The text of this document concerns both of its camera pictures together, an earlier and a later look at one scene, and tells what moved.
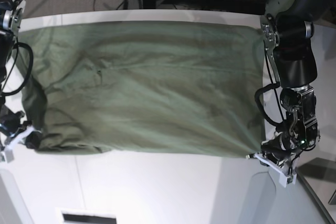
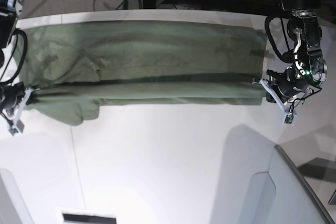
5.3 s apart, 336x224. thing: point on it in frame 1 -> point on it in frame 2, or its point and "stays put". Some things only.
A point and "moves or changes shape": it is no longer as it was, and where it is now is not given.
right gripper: x=279 y=148 -> x=295 y=78
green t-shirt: x=178 y=88 moves or changes shape
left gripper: x=10 y=124 -> x=11 y=95
